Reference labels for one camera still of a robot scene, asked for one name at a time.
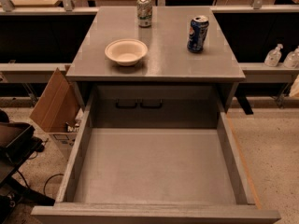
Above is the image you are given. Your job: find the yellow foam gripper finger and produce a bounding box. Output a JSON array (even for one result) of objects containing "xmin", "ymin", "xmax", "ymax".
[{"xmin": 289, "ymin": 75, "xmax": 299, "ymax": 98}]

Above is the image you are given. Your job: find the grey top drawer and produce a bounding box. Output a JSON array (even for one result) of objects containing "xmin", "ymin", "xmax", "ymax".
[{"xmin": 32, "ymin": 84, "xmax": 280, "ymax": 224}]

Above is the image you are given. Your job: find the grey drawer cabinet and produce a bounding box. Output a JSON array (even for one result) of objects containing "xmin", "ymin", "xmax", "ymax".
[{"xmin": 67, "ymin": 7, "xmax": 245, "ymax": 129}]

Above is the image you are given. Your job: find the open cardboard box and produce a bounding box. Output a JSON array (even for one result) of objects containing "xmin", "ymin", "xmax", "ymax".
[{"xmin": 30, "ymin": 69, "xmax": 83, "ymax": 159}]

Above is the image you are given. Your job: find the clear sanitizer bottle right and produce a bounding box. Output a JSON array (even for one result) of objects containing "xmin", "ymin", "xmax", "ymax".
[{"xmin": 283, "ymin": 46, "xmax": 299, "ymax": 69}]

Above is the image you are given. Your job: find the clear sanitizer bottle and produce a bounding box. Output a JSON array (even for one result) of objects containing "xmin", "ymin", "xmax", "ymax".
[
  {"xmin": 264, "ymin": 44, "xmax": 283, "ymax": 67},
  {"xmin": 283, "ymin": 46, "xmax": 299, "ymax": 69}
]

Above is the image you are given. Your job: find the clear sanitizer bottle left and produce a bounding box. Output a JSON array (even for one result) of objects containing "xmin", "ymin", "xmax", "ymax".
[{"xmin": 264, "ymin": 44, "xmax": 283, "ymax": 67}]

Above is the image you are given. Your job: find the blue pepsi can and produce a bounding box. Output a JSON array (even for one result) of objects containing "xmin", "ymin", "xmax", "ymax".
[{"xmin": 187, "ymin": 15, "xmax": 209, "ymax": 53}]

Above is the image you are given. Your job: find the green white soda can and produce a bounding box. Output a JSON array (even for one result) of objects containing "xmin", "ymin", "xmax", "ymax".
[{"xmin": 136, "ymin": 0, "xmax": 152, "ymax": 27}]

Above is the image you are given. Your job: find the white paper bowl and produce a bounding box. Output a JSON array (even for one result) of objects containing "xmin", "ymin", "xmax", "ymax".
[{"xmin": 105, "ymin": 39, "xmax": 148, "ymax": 66}]

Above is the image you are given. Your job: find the black tray on stand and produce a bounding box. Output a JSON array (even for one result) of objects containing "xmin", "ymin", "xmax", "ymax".
[{"xmin": 0, "ymin": 122, "xmax": 35, "ymax": 158}]

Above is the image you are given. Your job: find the black rolling stand base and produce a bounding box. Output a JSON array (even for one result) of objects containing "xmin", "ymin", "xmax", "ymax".
[{"xmin": 6, "ymin": 177, "xmax": 55, "ymax": 206}]

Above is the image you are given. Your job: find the black floor cable left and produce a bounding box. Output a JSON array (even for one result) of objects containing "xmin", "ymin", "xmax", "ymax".
[{"xmin": 42, "ymin": 173, "xmax": 64, "ymax": 198}]

